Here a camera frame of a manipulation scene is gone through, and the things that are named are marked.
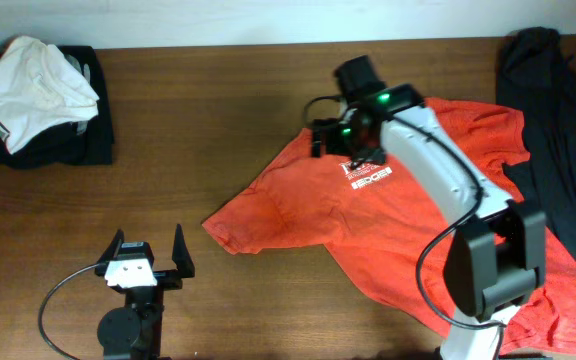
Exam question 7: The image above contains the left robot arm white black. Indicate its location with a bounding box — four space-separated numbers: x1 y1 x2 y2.
94 225 195 360

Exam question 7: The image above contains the black garment on right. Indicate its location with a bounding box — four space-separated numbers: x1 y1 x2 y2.
496 27 576 260

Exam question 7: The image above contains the orange t-shirt with white logo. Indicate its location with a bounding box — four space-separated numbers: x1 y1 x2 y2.
201 96 576 356

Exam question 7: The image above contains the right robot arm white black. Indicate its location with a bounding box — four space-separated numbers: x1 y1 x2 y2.
310 55 546 359

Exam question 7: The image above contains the black folded garment on left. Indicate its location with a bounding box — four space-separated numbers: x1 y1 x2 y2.
0 46 114 169

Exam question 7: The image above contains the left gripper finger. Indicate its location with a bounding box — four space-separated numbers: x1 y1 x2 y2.
172 224 195 278
94 229 125 276

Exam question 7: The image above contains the white crumpled garment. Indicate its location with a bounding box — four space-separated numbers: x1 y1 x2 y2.
0 36 99 154

